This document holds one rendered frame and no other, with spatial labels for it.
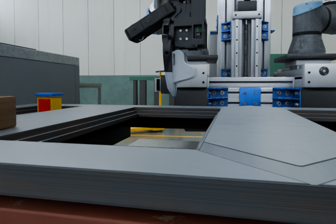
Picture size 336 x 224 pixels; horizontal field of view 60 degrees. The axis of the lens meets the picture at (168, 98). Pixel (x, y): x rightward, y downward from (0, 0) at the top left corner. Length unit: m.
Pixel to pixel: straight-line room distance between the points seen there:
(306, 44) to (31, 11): 12.01
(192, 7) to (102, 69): 10.73
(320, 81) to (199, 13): 0.73
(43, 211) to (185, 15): 0.44
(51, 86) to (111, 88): 9.84
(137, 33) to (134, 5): 10.69
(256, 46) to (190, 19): 0.87
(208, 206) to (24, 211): 0.16
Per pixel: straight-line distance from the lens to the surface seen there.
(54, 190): 0.27
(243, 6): 1.44
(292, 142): 0.38
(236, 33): 1.41
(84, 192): 0.26
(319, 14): 1.41
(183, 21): 0.57
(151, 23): 0.59
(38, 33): 12.53
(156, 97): 8.22
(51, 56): 1.34
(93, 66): 11.41
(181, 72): 0.57
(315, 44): 1.36
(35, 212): 0.29
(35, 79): 1.25
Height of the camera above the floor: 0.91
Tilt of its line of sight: 2 degrees down
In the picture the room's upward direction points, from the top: straight up
